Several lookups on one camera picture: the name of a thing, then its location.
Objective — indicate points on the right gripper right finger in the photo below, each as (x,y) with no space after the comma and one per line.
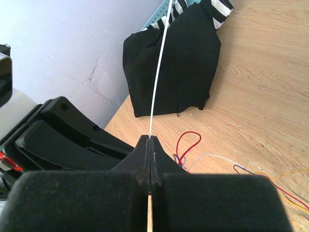
(163,170)

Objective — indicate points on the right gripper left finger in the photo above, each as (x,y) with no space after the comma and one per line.
(138,162)

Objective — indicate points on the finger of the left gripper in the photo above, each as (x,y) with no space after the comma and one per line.
(65,118)

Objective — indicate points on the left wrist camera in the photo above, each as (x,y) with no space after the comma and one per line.
(14,104)

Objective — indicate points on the black striped cloth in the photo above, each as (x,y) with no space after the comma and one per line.
(170,70)

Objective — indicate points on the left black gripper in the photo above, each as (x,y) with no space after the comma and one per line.
(30,139)

